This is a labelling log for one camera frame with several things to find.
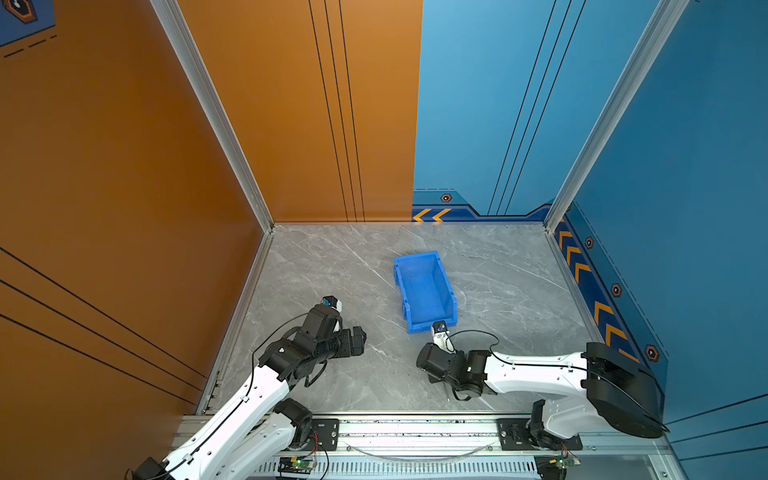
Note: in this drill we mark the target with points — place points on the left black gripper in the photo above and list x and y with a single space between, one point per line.
359 342

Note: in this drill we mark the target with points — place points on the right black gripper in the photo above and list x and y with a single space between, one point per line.
431 379

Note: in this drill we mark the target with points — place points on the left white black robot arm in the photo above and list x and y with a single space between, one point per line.
260 419

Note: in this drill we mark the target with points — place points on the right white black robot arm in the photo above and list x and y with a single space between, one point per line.
592 390

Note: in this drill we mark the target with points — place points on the blue plastic bin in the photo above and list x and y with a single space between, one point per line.
427 294

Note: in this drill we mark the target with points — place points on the white vent grille strip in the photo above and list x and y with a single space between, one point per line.
359 467

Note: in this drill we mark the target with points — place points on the left green circuit board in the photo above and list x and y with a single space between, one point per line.
295 467

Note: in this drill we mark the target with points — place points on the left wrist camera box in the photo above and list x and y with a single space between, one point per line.
332 302

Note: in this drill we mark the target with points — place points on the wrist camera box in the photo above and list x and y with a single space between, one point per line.
440 335
332 302

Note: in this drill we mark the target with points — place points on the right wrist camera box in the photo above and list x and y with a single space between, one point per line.
440 335

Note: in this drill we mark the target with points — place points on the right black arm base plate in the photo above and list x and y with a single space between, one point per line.
514 434

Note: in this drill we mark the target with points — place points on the aluminium mounting rail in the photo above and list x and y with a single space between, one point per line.
402 434

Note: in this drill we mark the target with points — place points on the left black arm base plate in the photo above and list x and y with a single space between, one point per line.
319 432

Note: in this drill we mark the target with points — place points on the right circuit board with wires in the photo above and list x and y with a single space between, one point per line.
555 468

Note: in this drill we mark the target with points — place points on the left aluminium corner post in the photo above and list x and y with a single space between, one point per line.
177 31

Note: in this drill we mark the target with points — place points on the aluminium corner post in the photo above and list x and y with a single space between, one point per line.
177 31
652 40

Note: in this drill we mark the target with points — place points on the right aluminium corner post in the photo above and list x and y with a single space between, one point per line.
652 40

